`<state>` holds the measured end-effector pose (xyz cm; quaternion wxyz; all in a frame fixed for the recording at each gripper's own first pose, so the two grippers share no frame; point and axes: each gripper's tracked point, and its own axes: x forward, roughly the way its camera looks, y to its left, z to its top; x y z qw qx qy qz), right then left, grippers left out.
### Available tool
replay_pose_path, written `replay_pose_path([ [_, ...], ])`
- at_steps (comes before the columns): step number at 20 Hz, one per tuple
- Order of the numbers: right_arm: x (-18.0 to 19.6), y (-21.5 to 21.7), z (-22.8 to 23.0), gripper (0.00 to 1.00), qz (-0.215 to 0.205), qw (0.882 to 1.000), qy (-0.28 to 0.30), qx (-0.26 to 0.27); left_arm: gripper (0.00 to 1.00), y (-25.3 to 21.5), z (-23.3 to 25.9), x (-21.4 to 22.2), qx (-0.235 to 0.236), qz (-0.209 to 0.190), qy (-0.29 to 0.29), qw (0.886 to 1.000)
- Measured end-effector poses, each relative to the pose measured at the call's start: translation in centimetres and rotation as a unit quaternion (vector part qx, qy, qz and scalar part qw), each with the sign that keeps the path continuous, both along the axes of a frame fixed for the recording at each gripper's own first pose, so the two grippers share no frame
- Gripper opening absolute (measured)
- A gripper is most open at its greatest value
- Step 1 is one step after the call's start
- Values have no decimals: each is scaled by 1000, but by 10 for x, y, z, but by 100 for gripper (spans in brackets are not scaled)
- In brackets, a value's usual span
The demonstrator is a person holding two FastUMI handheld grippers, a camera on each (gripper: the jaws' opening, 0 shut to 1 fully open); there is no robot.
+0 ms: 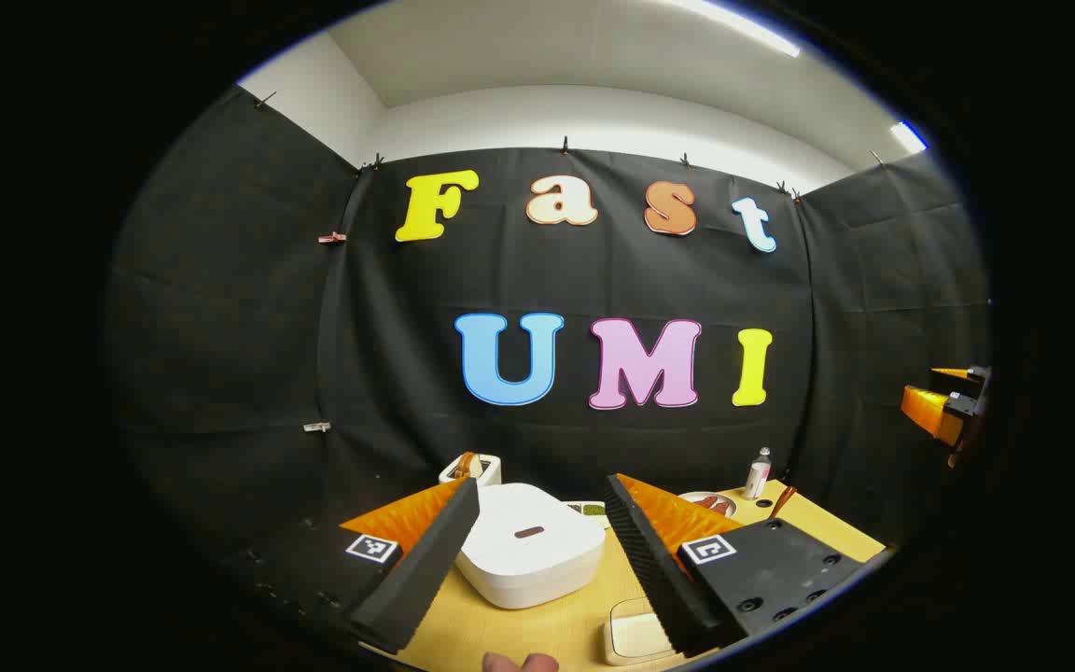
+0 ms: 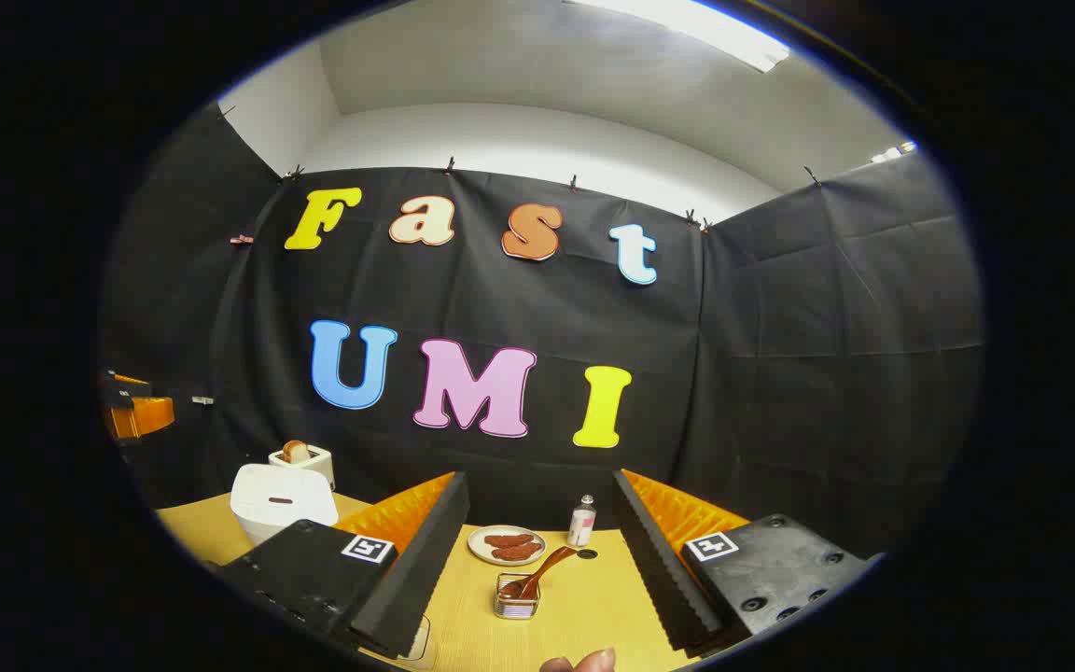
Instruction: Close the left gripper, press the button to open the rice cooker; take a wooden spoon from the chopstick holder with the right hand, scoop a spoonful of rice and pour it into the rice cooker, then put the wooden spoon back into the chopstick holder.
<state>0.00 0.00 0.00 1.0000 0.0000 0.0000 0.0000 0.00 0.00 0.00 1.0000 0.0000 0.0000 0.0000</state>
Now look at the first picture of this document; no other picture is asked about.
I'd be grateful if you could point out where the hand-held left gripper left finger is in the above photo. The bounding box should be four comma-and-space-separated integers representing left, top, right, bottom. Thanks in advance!
220, 476, 482, 656

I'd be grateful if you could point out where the white round plate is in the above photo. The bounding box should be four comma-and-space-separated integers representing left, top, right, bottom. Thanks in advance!
677, 492, 737, 519

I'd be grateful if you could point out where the long ceiling light strip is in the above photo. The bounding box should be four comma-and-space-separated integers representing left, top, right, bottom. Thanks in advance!
659, 0, 802, 59

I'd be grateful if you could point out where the white rice cooker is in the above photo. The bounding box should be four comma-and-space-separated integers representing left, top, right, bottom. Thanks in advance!
455, 483, 607, 610

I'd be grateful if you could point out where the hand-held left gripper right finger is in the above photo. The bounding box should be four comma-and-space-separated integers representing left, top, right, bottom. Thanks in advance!
605, 472, 874, 659

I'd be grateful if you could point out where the clear box of rice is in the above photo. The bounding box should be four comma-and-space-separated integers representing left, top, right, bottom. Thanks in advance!
603, 597, 678, 666

